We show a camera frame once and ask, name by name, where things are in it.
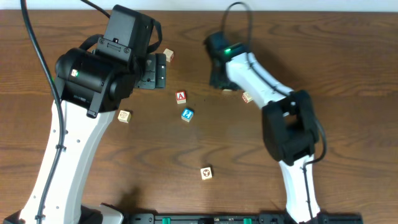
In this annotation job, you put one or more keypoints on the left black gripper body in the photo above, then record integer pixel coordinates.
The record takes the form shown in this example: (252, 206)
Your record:
(156, 71)

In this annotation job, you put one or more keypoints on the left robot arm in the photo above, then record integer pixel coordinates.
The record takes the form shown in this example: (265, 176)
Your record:
(90, 83)

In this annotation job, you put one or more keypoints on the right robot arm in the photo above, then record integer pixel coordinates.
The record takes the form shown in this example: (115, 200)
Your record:
(290, 127)

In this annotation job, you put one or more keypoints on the cream block red symbol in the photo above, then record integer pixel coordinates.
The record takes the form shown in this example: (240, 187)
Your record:
(206, 173)

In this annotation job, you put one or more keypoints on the cream block left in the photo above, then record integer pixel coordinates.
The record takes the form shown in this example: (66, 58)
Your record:
(124, 116)

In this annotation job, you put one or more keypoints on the cream block top centre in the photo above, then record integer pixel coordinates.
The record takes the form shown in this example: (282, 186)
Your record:
(169, 54)

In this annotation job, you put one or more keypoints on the red letter A block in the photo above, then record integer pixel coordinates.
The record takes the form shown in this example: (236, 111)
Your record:
(181, 97)

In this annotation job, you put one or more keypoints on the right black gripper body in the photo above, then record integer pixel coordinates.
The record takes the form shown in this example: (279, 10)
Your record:
(217, 78)

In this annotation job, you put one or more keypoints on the cream block with red side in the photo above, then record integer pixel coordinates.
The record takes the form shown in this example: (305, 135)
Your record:
(246, 97)

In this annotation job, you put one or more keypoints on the blue number 2 block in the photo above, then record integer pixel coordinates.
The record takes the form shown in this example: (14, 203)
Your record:
(187, 115)

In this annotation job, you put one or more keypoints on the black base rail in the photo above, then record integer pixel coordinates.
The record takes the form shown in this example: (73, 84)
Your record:
(263, 218)

